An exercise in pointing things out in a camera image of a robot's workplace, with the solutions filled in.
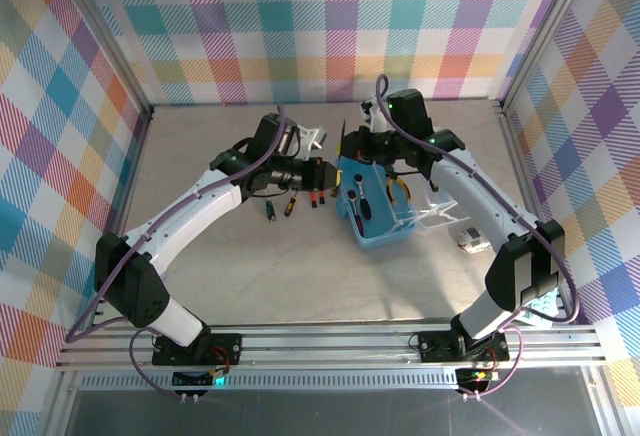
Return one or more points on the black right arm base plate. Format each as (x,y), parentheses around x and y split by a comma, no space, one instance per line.
(435,348)

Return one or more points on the aluminium front rail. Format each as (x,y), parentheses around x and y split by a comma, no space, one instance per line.
(325,351)

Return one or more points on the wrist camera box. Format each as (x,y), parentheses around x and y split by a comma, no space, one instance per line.
(315,137)
(374,116)

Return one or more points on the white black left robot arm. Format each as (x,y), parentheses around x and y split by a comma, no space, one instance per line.
(190,206)

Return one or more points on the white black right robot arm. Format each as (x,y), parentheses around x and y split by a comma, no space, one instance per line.
(480,191)

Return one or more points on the printed paper packet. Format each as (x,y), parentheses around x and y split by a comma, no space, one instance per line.
(472,241)

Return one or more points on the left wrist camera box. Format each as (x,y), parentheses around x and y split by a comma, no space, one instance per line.
(315,137)

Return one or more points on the aluminium side rail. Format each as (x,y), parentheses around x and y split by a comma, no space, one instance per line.
(141,136)
(511,131)

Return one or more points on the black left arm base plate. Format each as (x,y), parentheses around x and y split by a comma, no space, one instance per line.
(225,343)

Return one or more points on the light blue calculator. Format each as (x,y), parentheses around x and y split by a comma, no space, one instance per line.
(542,308)

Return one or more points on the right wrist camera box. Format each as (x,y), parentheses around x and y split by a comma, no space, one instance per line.
(374,116)

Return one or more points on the aluminium frame post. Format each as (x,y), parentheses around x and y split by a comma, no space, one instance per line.
(542,31)
(107,36)

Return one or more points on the blue plastic toolbox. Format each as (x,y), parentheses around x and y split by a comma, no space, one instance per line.
(380,241)

